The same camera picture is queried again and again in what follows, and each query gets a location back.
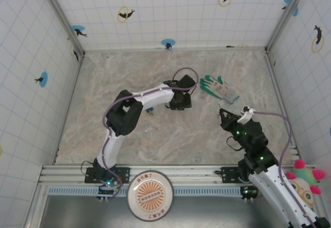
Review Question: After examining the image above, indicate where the green and white work glove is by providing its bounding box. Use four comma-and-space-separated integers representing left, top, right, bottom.
199, 74, 240, 105

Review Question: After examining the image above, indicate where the plush toy with glasses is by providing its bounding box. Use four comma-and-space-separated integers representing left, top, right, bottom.
285, 159, 326, 208

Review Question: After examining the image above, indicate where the round plate with orange print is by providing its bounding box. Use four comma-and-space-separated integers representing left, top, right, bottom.
126, 170, 174, 219

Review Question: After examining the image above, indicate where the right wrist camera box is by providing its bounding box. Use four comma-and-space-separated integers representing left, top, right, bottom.
237, 105, 256, 124

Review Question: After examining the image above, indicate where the right gripper thin black wire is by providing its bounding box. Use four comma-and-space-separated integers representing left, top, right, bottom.
226, 135, 244, 151

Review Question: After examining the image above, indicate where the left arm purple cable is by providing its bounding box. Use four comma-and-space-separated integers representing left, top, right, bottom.
102, 67, 200, 200

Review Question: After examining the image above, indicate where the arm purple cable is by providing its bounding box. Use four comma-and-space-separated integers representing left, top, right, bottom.
253, 110, 320, 228
102, 67, 200, 200

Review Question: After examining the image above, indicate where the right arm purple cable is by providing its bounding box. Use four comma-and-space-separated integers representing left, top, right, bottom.
253, 110, 320, 228

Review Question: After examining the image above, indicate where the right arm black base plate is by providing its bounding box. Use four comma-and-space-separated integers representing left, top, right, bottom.
221, 166, 250, 184

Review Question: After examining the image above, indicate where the aluminium table side rail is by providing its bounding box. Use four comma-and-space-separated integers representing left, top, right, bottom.
53, 54, 86, 164
265, 49, 302, 161

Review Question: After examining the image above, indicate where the aluminium mounting rail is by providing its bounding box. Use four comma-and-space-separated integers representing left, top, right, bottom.
38, 164, 317, 186

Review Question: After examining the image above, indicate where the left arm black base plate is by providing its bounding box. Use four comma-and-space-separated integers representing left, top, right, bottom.
84, 166, 131, 184

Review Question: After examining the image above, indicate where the aluminium frame post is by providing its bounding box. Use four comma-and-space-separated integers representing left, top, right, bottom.
265, 0, 311, 53
38, 0, 85, 58

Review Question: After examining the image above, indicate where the white slotted cable duct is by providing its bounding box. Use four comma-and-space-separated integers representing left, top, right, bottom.
48, 186, 245, 196

